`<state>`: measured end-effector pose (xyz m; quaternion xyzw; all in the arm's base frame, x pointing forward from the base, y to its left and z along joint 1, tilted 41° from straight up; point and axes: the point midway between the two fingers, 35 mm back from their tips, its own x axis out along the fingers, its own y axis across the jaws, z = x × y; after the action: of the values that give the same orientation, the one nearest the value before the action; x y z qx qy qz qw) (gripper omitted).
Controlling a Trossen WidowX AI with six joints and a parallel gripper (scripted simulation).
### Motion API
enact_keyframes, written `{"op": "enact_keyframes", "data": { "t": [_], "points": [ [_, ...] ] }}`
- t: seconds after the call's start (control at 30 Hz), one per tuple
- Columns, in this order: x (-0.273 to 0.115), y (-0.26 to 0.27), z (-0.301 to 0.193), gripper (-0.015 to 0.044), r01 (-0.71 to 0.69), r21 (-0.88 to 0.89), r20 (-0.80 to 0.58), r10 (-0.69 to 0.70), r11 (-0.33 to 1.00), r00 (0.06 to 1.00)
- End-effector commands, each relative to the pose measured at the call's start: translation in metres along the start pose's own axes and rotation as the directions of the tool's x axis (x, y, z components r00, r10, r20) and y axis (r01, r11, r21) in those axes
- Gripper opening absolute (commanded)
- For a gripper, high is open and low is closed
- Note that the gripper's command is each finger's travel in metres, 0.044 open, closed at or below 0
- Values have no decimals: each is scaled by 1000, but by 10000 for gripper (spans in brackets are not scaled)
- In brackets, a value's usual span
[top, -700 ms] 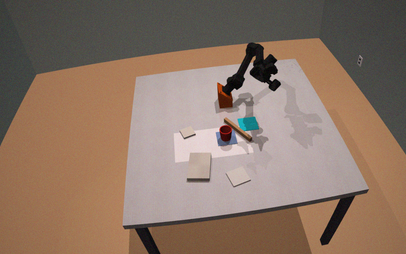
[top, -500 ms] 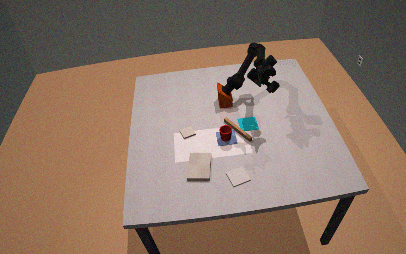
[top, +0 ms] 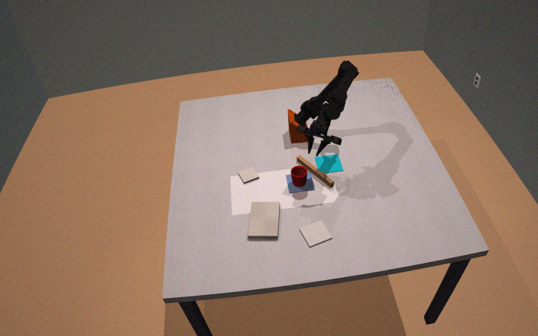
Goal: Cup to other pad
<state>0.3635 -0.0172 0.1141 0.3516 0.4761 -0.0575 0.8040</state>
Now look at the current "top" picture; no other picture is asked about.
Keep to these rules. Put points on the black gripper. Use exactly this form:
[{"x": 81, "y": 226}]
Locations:
[{"x": 326, "y": 139}]

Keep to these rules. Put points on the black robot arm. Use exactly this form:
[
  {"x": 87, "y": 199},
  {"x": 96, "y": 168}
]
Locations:
[{"x": 335, "y": 93}]

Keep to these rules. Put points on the tan wooden bar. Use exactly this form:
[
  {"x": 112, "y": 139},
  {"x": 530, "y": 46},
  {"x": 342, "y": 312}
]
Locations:
[{"x": 329, "y": 182}]

